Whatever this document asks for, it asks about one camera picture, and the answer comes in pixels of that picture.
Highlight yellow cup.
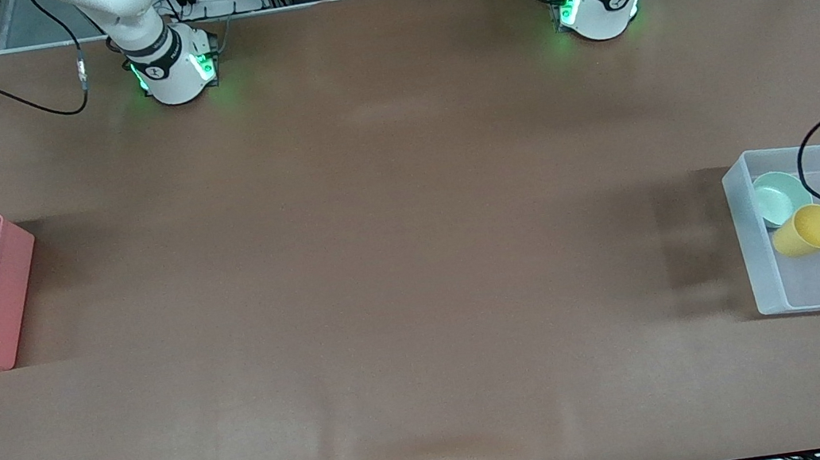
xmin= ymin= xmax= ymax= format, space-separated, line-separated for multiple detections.
xmin=768 ymin=203 xmax=820 ymax=261

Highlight green ceramic bowl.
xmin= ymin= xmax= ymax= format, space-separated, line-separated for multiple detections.
xmin=751 ymin=166 xmax=816 ymax=230

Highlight brown table cover mat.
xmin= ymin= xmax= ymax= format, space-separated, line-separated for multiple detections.
xmin=0 ymin=0 xmax=820 ymax=460

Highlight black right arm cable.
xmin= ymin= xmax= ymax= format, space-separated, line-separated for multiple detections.
xmin=0 ymin=0 xmax=94 ymax=126

